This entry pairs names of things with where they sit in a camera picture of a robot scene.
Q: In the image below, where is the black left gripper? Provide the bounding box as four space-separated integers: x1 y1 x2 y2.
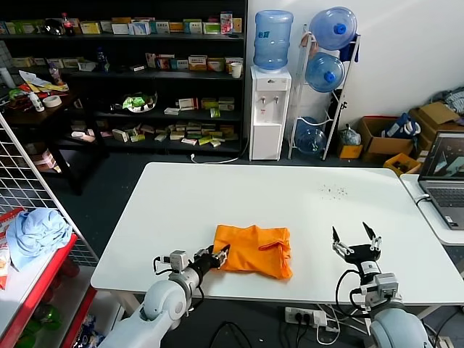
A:
189 244 231 278

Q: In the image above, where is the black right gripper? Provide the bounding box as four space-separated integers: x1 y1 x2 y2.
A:
331 221 383 279

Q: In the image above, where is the orange t-shirt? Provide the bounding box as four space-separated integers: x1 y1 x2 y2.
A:
212 224 294 280

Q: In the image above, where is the grey blue clothes pile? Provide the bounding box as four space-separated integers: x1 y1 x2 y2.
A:
428 86 464 126

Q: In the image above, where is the white side table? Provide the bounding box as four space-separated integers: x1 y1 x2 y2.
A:
399 173 464 246

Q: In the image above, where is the white power strip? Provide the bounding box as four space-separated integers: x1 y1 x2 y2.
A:
284 306 328 327

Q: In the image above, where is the yellow plastic crate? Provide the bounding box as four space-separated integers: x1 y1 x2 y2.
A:
383 152 422 177

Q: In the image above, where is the small yellow box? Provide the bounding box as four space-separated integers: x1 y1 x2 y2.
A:
336 144 363 160

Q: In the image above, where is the grey open laptop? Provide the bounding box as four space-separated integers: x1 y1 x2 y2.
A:
417 130 464 231

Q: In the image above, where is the large open cardboard box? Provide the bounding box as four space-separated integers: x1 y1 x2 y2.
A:
357 115 415 162

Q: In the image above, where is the dark tied plastic bag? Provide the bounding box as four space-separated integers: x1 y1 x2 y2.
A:
339 125 363 146

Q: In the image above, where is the tilted blue water jug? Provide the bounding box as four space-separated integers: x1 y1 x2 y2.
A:
294 116 328 153
309 6 358 51
304 51 346 93

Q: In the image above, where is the blue white bag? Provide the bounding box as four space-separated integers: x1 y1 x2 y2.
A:
384 112 422 141

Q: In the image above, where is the white water dispenser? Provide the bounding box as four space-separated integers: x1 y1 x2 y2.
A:
249 65 293 161

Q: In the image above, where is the blue white package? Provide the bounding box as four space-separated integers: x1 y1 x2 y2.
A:
75 313 110 348

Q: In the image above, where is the tan cardboard box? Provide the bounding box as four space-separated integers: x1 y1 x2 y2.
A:
409 101 464 149

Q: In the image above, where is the red white cart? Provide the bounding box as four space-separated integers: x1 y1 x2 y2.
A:
0 208 98 348

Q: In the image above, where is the bowl with green packets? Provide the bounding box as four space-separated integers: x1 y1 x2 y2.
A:
110 91 159 114

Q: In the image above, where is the green plastic bottle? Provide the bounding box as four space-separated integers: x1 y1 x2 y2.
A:
31 304 62 333

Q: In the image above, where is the light blue crumpled cloth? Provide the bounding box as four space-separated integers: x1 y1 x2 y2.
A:
4 208 73 273

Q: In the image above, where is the yellow orange medicine box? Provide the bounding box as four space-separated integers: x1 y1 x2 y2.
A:
188 55 209 71

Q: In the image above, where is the white metal jug rack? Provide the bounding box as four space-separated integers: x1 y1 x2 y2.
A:
288 23 362 161

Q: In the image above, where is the red white snack package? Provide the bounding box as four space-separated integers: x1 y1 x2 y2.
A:
0 208 26 235

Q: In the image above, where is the dark wooden table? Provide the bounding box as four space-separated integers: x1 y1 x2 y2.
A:
0 86 110 196

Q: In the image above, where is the white orange snack bag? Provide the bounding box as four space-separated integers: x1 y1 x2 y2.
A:
0 237 12 291

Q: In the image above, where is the upright blue water jug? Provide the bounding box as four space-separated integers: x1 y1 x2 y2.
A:
253 9 294 72

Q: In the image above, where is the blue plastic bottle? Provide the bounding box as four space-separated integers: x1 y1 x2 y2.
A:
96 46 111 73

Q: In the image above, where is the black shelving unit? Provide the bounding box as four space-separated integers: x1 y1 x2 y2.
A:
0 0 249 157

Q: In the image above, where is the tall pink medicine box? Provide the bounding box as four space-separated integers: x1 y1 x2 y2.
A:
220 11 234 35

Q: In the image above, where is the small white bottle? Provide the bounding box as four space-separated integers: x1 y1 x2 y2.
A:
28 92 46 112

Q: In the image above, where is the blue white medicine box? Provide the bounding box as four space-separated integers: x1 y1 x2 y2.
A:
128 20 152 36

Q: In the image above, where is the white paper sheet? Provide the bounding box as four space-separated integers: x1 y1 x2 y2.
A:
17 70 51 88

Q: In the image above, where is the cola bottle red cap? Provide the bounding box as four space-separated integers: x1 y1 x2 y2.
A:
59 12 75 36

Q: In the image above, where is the shiny dark bowl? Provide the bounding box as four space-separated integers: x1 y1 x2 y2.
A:
43 17 68 36

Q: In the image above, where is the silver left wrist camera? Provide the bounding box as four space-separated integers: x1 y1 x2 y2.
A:
169 249 190 273

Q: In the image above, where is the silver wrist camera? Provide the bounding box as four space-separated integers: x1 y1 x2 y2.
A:
169 249 190 273
360 273 400 304

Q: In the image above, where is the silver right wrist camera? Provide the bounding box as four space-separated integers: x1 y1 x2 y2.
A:
360 273 400 304

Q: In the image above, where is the white power cable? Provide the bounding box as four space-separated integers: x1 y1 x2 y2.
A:
190 136 253 164

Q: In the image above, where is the white wire grid panel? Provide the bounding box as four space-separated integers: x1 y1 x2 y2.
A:
0 115 99 265

